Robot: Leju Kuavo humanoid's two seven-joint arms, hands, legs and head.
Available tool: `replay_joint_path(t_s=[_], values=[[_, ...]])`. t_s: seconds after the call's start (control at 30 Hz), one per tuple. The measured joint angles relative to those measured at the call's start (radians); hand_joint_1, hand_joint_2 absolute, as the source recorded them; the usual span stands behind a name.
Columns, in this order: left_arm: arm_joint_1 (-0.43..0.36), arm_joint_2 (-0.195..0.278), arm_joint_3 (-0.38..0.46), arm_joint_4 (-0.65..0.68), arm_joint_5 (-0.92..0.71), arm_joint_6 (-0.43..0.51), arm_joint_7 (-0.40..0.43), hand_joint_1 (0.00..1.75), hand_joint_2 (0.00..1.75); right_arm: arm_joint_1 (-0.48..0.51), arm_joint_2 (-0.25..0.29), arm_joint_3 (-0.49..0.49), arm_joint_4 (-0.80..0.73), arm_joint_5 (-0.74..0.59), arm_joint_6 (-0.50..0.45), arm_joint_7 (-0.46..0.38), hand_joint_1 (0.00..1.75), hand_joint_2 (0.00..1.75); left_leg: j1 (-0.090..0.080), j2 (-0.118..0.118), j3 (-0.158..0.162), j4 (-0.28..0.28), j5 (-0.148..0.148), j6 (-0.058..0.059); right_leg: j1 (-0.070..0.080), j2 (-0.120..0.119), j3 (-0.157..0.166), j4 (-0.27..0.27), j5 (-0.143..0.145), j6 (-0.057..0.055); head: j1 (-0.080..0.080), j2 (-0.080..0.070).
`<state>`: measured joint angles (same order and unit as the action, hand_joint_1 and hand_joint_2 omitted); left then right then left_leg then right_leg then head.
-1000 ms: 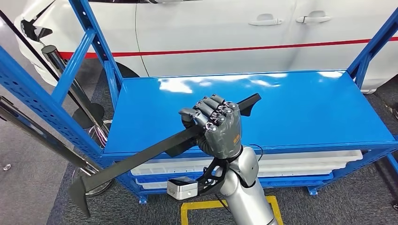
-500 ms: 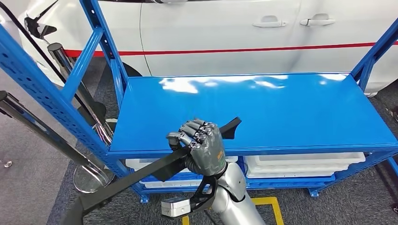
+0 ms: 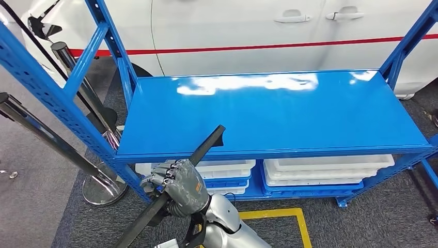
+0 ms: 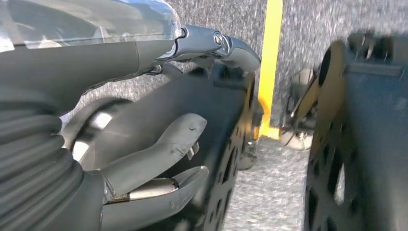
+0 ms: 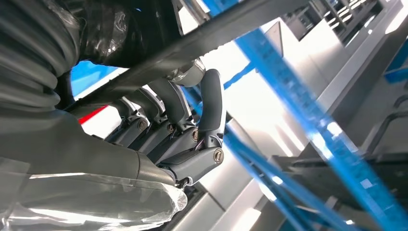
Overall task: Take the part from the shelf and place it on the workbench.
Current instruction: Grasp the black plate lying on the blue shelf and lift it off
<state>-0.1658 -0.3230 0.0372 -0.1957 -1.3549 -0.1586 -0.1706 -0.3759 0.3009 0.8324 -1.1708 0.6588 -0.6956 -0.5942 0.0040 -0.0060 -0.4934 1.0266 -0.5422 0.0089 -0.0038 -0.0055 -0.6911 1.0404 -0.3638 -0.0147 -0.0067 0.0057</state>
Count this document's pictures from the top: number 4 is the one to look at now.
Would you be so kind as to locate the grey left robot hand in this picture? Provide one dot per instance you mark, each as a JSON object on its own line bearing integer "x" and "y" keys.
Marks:
{"x": 79, "y": 63}

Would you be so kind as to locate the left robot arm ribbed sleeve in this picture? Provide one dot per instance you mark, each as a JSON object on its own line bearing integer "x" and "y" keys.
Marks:
{"x": 32, "y": 159}

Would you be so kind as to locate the yellow floor tape square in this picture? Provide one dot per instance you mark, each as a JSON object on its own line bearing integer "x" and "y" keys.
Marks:
{"x": 271, "y": 47}

